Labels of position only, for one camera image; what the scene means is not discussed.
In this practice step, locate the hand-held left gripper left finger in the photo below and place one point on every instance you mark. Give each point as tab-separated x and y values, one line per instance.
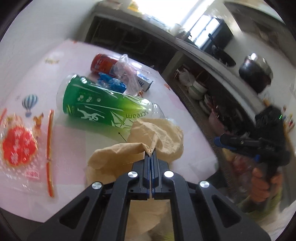
148	176

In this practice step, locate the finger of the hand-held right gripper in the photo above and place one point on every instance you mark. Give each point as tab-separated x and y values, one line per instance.
247	153
231	140

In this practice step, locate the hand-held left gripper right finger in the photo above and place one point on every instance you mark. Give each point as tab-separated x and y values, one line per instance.
155	176

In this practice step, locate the yellow cloth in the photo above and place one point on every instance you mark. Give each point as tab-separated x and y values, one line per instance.
161	134

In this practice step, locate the green label plastic bottle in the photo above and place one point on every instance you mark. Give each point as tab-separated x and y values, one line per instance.
92	102

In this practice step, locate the blue toothpaste box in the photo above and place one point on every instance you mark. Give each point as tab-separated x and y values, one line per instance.
143	81

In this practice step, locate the red drink can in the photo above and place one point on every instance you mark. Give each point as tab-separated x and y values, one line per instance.
101	63

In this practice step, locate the person's right hand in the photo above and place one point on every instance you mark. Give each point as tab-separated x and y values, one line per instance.
261	187

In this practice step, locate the pink basin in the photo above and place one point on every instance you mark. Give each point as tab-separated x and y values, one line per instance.
216	122

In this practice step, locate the pale green bowl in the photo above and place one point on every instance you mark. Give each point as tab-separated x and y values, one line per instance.
196	93

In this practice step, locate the white bowl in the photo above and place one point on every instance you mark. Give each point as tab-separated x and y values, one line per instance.
200	85

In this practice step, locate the dark cooking pot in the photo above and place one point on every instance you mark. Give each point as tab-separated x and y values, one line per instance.
254	71

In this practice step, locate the white plastic bag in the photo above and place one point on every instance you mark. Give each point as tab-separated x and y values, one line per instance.
185	77

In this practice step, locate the black wok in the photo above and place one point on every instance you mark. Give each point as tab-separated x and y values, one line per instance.
222	52

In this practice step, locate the concrete kitchen counter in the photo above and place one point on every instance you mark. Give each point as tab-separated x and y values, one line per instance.
192	52

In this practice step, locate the blue crumpled wrapper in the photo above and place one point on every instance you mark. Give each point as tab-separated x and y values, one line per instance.
111	83

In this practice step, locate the clear plastic bag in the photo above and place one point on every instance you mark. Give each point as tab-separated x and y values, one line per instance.
124	69

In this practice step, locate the window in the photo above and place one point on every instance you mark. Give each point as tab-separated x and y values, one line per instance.
203	20

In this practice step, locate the clear package with red print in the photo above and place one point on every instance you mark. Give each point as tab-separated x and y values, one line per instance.
18	148

